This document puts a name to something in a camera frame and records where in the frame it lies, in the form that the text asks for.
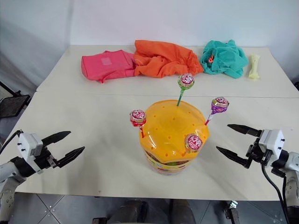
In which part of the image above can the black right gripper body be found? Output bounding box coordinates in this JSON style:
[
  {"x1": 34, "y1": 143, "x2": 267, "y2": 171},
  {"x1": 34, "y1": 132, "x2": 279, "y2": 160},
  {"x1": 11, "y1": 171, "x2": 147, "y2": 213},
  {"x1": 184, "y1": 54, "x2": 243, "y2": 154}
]
[{"x1": 245, "y1": 137, "x2": 272, "y2": 169}]

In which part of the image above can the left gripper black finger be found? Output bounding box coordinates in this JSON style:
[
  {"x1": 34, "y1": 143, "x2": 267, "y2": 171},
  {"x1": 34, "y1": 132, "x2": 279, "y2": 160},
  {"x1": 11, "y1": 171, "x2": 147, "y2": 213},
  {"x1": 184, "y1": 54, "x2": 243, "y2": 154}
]
[
  {"x1": 42, "y1": 131, "x2": 71, "y2": 147},
  {"x1": 56, "y1": 146, "x2": 85, "y2": 168}
]

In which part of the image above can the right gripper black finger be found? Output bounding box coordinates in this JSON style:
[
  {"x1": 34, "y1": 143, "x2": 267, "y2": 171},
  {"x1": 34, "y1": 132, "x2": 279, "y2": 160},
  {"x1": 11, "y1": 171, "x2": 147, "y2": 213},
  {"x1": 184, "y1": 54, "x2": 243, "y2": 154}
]
[
  {"x1": 227, "y1": 124, "x2": 262, "y2": 139},
  {"x1": 216, "y1": 146, "x2": 250, "y2": 169}
]

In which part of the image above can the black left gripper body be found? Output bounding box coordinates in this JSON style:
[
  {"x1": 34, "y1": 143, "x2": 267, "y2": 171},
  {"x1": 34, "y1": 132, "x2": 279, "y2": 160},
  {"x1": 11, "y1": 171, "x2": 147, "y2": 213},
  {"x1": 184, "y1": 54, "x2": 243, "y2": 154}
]
[{"x1": 34, "y1": 144, "x2": 58, "y2": 175}]

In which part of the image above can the purple-wrapped lollipop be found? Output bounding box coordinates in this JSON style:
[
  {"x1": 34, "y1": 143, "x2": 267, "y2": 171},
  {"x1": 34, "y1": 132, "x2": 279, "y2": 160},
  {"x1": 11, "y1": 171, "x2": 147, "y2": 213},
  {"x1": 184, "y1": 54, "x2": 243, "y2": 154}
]
[{"x1": 204, "y1": 97, "x2": 231, "y2": 126}]

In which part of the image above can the orange-stick lollipop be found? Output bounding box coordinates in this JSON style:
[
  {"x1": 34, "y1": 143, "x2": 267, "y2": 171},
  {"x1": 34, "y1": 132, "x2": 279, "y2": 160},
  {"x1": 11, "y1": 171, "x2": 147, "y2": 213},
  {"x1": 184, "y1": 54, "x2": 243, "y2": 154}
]
[{"x1": 181, "y1": 133, "x2": 203, "y2": 157}]

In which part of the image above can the yellow-lidded lollipop holder jar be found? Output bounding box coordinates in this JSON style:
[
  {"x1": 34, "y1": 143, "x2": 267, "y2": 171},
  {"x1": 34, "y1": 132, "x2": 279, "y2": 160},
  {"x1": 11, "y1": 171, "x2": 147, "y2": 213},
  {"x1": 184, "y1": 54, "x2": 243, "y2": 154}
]
[{"x1": 138, "y1": 98, "x2": 210, "y2": 176}]

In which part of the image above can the green-stick lollipop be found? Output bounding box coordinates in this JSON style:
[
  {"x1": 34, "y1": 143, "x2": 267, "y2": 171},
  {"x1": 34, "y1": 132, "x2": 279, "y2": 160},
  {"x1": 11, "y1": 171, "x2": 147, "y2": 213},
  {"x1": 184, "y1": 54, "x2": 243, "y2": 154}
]
[{"x1": 176, "y1": 73, "x2": 195, "y2": 107}]

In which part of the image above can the red-stick lollipop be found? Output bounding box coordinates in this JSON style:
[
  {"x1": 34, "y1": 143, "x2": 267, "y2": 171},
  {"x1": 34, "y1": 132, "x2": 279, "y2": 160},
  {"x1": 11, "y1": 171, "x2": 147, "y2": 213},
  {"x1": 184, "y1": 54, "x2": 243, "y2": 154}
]
[{"x1": 129, "y1": 108, "x2": 147, "y2": 139}]

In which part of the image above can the black chair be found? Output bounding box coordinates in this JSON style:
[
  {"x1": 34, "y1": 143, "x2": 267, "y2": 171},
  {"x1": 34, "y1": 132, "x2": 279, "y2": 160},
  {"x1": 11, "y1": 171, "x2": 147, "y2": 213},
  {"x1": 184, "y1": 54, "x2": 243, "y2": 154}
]
[{"x1": 0, "y1": 80, "x2": 31, "y2": 122}]

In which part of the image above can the pale yellow rolled cloth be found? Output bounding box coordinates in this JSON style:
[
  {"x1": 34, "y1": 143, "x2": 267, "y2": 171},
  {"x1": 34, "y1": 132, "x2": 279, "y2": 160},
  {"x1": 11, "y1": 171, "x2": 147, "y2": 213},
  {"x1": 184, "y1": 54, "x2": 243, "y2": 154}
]
[{"x1": 248, "y1": 53, "x2": 261, "y2": 81}]

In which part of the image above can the teal crumpled cloth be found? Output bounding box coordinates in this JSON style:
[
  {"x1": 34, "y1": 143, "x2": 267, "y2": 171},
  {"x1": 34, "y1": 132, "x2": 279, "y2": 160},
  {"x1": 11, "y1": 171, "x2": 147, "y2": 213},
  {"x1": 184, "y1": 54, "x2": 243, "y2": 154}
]
[{"x1": 199, "y1": 39, "x2": 249, "y2": 79}]

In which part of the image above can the pink fabric bag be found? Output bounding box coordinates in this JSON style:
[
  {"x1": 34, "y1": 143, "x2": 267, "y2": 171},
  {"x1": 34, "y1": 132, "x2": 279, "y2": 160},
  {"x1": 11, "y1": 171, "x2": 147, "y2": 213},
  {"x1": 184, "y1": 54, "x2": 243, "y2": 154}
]
[{"x1": 81, "y1": 49, "x2": 136, "y2": 84}]

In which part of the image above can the orange crumpled cloth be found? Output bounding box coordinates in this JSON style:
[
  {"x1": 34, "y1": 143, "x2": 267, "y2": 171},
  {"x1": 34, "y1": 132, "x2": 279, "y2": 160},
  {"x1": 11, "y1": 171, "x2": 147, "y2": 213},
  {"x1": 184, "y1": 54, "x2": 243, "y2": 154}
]
[{"x1": 133, "y1": 40, "x2": 204, "y2": 79}]

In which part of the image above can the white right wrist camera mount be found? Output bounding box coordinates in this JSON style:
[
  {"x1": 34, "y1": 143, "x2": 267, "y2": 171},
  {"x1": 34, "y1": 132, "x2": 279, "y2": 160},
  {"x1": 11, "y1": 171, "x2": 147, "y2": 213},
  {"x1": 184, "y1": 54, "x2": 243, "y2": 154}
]
[{"x1": 257, "y1": 129, "x2": 286, "y2": 164}]

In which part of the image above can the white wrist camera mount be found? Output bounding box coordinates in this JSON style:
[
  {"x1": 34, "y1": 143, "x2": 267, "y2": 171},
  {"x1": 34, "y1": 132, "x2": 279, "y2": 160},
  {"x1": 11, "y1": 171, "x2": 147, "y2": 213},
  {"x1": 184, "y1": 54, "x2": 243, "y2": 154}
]
[
  {"x1": 18, "y1": 132, "x2": 44, "y2": 175},
  {"x1": 257, "y1": 129, "x2": 286, "y2": 164}
]

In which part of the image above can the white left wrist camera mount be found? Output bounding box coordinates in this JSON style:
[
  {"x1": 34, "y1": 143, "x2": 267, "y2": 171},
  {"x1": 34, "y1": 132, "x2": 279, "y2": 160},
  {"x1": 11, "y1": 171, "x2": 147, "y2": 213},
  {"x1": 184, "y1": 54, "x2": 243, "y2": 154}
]
[{"x1": 18, "y1": 132, "x2": 44, "y2": 175}]

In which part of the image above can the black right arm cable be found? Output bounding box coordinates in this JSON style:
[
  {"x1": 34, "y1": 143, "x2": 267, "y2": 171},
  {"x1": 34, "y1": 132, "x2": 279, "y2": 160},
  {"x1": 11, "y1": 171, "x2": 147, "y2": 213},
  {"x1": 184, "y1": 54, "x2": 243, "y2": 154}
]
[{"x1": 261, "y1": 162, "x2": 289, "y2": 224}]

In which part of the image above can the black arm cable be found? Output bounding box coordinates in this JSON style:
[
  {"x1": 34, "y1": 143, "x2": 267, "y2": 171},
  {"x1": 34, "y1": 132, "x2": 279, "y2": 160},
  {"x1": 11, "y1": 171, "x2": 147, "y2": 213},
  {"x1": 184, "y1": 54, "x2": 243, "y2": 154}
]
[
  {"x1": 0, "y1": 130, "x2": 22, "y2": 152},
  {"x1": 261, "y1": 162, "x2": 289, "y2": 224}
]

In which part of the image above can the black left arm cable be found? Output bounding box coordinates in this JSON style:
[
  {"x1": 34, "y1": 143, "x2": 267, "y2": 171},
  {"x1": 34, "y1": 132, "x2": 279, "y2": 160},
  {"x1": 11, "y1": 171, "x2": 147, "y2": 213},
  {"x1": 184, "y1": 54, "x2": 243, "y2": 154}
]
[{"x1": 0, "y1": 130, "x2": 22, "y2": 152}]

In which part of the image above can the black metal table bracket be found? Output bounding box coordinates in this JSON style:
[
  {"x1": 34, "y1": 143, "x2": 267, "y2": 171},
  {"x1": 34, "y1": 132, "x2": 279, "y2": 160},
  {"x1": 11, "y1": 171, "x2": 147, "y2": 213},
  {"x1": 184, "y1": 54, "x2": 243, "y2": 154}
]
[{"x1": 223, "y1": 200, "x2": 241, "y2": 224}]

